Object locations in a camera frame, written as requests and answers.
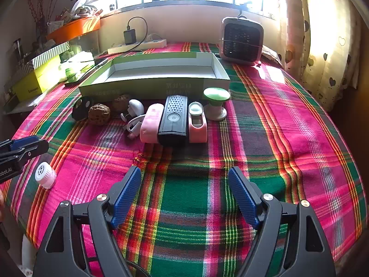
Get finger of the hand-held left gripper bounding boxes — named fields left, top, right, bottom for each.
left=0, top=139, right=50, bottom=164
left=0, top=135, right=40, bottom=154

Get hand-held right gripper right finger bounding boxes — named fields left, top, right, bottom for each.
left=228, top=166, right=337, bottom=277

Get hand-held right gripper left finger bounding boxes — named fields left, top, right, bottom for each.
left=32, top=166, right=142, bottom=277

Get small white round cap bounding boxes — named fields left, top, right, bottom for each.
left=35, top=162, right=57, bottom=189

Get black oval button device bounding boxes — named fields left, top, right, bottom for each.
left=71, top=96, right=95, bottom=121

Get white USB cable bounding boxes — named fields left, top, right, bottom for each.
left=125, top=115, right=146, bottom=139

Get brown walnut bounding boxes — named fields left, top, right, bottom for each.
left=112, top=94, right=133, bottom=111
left=88, top=104, right=111, bottom=126

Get pink holder with grey button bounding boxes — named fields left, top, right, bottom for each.
left=188, top=101, right=208, bottom=144

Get pale pink clip case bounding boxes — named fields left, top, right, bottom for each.
left=140, top=103, right=165, bottom=144

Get white egg-shaped gadget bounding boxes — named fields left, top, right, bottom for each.
left=120, top=99, right=145, bottom=121

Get black perforated remote device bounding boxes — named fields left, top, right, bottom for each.
left=158, top=95, right=188, bottom=147

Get green mushroom-shaped lamp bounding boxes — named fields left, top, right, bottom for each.
left=203, top=87, right=230, bottom=121

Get green and white cardboard box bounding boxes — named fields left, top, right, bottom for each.
left=78, top=51, right=231, bottom=97

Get yellow-green box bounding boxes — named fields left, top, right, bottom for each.
left=12, top=55, right=68, bottom=97

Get plaid blanket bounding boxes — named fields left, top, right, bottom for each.
left=9, top=42, right=362, bottom=277

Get black tablet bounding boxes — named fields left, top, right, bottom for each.
left=64, top=57, right=109, bottom=86

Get pale green packet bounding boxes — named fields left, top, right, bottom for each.
left=58, top=51, right=95, bottom=82

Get orange tray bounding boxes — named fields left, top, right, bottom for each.
left=46, top=16, right=101, bottom=44

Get red berry branches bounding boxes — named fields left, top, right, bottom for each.
left=26, top=0, right=61, bottom=35

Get black charger adapter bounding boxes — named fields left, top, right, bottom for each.
left=123, top=29, right=136, bottom=45

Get crumpled plastic bag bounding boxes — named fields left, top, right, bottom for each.
left=71, top=0, right=100, bottom=18

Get white power strip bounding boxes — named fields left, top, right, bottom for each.
left=107, top=38, right=168, bottom=55

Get pink desktop fan heater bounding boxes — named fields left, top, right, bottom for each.
left=220, top=17, right=264, bottom=62

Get heart-print curtain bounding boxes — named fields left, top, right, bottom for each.
left=285, top=0, right=364, bottom=113

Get black charger cable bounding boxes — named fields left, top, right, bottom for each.
left=127, top=17, right=148, bottom=53

